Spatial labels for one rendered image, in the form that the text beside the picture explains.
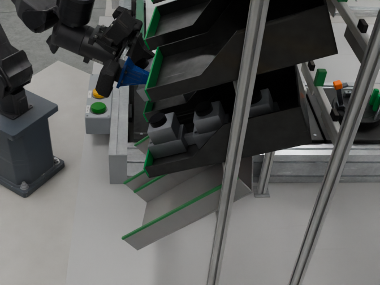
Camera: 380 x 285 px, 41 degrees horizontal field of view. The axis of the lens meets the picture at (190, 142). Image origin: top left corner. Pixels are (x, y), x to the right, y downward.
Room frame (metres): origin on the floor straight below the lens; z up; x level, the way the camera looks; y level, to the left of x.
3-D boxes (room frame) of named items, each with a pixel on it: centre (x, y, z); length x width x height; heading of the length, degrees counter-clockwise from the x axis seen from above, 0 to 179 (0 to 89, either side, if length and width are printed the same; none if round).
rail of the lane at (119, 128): (1.37, 0.23, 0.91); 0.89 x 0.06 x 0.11; 8
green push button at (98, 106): (1.10, 0.25, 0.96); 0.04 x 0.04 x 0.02
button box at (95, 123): (1.17, 0.26, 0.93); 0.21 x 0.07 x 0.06; 8
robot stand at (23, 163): (0.95, 0.42, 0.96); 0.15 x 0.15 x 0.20; 62
